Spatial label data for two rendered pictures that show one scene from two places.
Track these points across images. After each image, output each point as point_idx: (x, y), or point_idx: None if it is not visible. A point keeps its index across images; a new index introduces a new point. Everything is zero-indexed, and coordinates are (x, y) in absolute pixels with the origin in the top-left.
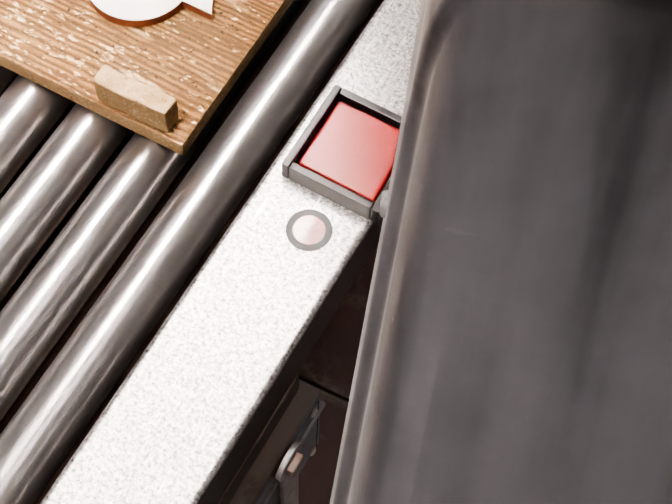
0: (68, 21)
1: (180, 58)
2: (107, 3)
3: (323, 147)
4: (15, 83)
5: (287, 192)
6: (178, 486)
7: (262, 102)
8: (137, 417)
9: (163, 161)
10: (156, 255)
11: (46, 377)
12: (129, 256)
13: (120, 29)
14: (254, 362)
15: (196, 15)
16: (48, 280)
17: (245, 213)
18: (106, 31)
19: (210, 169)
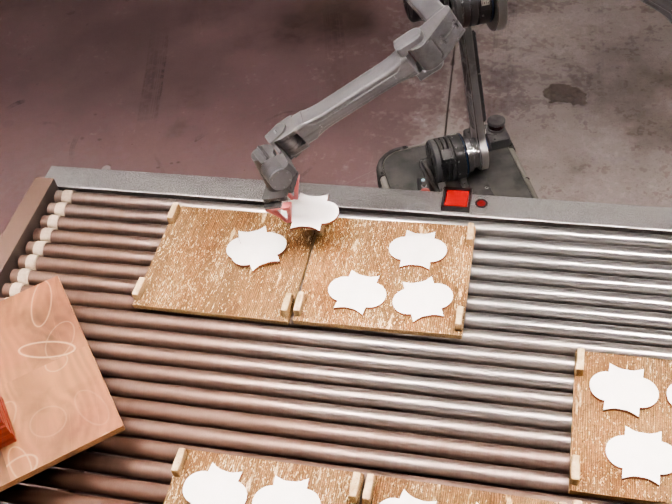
0: (451, 261)
1: (450, 235)
2: (443, 252)
3: (459, 203)
4: (472, 272)
5: (473, 210)
6: (556, 203)
7: (451, 221)
8: (545, 215)
9: (478, 235)
10: (505, 225)
11: (546, 234)
12: (507, 232)
13: (448, 250)
14: (520, 201)
15: (435, 237)
16: (523, 241)
17: (483, 215)
18: (450, 252)
19: (476, 224)
